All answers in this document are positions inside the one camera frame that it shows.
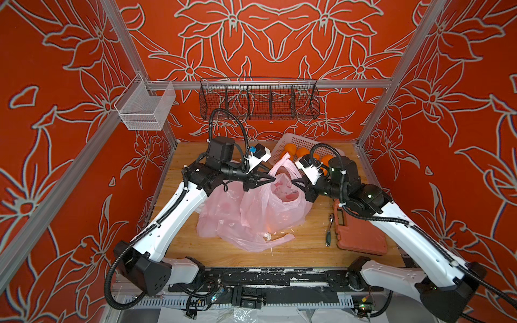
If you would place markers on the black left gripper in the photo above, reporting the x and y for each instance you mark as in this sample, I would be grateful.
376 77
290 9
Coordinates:
254 180

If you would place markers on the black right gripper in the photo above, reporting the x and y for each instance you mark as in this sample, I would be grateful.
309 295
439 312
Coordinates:
310 188

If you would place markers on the pink printed plastic bag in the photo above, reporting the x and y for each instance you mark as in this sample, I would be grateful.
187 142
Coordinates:
269 211

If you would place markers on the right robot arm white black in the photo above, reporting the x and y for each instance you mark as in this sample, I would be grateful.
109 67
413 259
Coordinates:
443 282

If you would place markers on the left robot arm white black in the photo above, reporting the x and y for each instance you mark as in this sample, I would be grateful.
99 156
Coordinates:
141 260

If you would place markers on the white perforated plastic basket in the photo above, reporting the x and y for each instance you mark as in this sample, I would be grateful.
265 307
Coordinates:
300 142

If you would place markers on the plain pink plastic bag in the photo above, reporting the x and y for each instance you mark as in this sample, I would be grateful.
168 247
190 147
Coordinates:
220 217

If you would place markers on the red plastic tool case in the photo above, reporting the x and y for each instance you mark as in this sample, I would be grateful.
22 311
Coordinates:
357 235

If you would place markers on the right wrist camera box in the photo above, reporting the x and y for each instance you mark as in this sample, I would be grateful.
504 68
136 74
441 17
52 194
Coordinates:
311 171

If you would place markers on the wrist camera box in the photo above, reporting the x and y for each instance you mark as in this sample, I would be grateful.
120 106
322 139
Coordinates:
311 171
256 155

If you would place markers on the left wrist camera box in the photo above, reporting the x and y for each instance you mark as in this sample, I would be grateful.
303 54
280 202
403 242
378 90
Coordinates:
256 155

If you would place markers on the green handled screwdriver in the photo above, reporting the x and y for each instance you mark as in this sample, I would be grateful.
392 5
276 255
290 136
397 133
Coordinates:
328 237

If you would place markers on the black wire wall basket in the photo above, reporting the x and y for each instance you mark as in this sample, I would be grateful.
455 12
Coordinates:
260 98

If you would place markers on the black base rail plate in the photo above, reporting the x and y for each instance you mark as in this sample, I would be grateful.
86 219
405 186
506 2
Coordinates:
305 288

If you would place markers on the white wire wall basket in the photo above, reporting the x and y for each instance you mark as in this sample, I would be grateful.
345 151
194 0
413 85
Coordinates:
145 105

